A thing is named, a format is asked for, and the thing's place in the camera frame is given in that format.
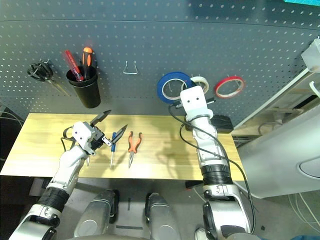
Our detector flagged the blue handled screwdriver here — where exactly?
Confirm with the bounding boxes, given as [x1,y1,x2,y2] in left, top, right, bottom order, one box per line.
[109,132,118,169]

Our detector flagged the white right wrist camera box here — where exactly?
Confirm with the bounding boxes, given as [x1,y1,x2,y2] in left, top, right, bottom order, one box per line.
[179,86,214,121]

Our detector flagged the silver right robot leg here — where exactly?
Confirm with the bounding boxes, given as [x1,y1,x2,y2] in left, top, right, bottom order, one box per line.
[145,192,182,240]

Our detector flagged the long black floor tape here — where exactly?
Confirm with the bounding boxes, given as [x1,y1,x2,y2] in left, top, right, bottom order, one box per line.
[115,224,144,230]

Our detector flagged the black handled scissors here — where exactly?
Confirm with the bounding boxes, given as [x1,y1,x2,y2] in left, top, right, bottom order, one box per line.
[26,58,72,97]

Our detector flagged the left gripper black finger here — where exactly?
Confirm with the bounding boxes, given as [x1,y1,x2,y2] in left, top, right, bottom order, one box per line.
[89,109,112,127]
[102,124,129,149]

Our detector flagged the wire pliers holder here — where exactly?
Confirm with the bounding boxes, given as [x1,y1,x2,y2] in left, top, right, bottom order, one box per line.
[122,60,139,75]

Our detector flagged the orange black screwdriver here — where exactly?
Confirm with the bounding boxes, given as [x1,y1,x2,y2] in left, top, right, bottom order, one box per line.
[80,46,97,78]

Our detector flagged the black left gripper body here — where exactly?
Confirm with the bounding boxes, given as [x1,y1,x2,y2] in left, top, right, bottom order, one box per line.
[89,125,106,152]

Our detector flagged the grey robot torso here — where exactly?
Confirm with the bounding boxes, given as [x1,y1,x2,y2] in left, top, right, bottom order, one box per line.
[44,233,161,240]

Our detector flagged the silver robot leg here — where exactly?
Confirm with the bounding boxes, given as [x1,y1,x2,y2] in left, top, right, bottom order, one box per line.
[73,189,120,238]
[145,192,182,240]

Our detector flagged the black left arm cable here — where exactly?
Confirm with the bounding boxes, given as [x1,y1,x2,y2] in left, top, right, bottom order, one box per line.
[60,126,76,151]

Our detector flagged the white machine housing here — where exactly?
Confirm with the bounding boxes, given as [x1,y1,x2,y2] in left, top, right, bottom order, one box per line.
[231,104,320,200]

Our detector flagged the white shoe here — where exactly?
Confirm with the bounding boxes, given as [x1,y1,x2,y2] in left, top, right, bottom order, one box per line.
[194,227,208,240]

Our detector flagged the red handled screwdriver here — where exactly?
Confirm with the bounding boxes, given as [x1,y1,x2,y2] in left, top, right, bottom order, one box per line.
[63,49,85,82]

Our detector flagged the black plastic cup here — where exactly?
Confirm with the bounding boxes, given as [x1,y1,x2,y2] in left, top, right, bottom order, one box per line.
[65,66,102,109]

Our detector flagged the silver left robot leg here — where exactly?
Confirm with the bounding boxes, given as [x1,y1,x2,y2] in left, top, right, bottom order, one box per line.
[73,189,120,238]

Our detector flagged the orange black pliers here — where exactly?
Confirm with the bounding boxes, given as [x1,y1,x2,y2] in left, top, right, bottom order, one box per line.
[127,131,143,169]

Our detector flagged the grey pegboard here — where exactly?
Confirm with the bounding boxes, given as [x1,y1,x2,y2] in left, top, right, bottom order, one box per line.
[0,0,320,131]

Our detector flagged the red tape roll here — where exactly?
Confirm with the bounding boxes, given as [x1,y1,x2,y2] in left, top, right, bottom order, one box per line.
[214,75,246,99]

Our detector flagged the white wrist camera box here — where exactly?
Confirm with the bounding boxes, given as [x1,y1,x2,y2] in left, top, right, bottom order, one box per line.
[179,86,214,121]
[71,121,97,156]

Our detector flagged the black tool case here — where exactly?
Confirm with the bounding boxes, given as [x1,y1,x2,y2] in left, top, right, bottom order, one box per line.
[184,114,235,134]

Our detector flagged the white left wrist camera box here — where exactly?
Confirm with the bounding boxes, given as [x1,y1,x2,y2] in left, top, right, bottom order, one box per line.
[71,121,97,156]

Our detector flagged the blue tape roll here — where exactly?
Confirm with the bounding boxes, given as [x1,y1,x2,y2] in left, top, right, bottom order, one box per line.
[156,71,193,104]

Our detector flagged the white tape roll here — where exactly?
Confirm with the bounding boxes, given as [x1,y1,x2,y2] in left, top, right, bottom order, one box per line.
[181,76,210,97]

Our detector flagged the white floor cables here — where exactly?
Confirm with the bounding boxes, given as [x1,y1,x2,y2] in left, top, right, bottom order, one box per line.
[287,192,320,226]

